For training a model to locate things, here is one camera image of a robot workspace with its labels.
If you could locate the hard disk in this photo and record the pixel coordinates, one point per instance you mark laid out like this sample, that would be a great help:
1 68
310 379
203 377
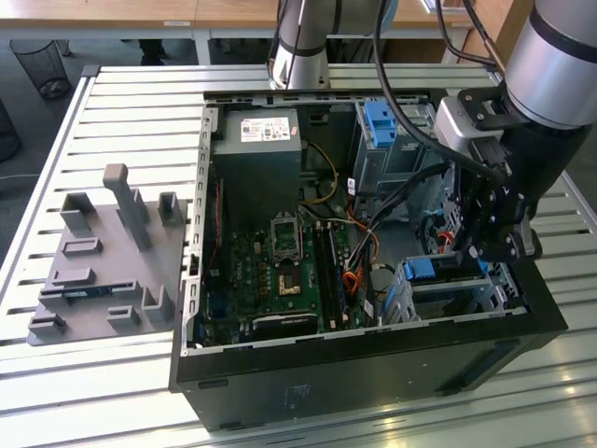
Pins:
419 270

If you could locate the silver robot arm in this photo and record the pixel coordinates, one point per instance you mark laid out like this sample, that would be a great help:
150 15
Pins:
550 70

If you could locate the metal disk bay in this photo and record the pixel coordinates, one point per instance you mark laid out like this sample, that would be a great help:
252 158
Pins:
438 298

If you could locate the metal drive cage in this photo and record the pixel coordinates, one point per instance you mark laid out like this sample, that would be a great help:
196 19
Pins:
396 163

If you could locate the wooden cabinet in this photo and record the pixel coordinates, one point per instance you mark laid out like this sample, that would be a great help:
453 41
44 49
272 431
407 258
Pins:
485 23

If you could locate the blue drive latch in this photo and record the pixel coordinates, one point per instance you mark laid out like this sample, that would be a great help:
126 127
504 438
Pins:
380 123

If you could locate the black RAM stick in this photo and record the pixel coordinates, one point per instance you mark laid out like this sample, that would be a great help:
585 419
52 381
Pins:
337 275

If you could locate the CPU socket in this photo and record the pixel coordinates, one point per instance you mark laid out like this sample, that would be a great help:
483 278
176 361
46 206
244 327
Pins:
286 235

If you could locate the black open PC case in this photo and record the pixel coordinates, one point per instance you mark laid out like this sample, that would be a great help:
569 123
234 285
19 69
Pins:
354 378

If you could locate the grey power supply unit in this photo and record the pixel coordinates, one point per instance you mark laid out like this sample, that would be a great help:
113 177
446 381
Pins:
256 168

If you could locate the black graphics card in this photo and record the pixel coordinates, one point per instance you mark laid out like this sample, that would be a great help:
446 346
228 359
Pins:
284 324

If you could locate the green motherboard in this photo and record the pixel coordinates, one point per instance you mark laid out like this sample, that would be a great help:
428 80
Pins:
252 284

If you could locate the grey parts rack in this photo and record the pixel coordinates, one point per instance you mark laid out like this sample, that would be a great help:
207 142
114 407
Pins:
107 261

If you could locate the RAM stick with blue label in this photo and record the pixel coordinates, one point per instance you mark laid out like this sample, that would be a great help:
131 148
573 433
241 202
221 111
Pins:
86 294

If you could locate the black mesh wastebasket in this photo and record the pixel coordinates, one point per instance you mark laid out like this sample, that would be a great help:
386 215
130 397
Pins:
42 65

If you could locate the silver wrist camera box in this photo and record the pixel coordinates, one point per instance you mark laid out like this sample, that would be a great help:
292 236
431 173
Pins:
459 126

